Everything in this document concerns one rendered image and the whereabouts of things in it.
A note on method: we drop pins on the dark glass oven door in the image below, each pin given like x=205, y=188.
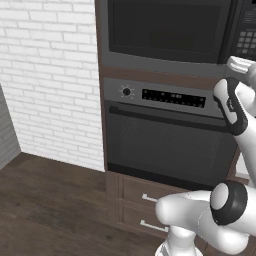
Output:
x=160, y=150

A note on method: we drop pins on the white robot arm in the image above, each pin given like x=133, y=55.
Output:
x=186, y=213

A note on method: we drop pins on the grey built-in oven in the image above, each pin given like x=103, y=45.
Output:
x=166, y=146

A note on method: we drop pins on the black oven knob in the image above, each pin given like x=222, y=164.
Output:
x=126, y=91

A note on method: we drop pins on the dark glass microwave door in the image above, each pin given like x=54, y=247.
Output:
x=163, y=30

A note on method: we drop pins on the brown drawer front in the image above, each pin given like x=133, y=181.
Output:
x=133, y=190
x=131, y=216

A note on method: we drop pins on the grey black microwave oven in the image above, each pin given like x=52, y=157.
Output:
x=166, y=68

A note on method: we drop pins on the brown wooden cabinet housing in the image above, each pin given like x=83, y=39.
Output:
x=111, y=200

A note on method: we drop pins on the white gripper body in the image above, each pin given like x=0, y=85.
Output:
x=238, y=64

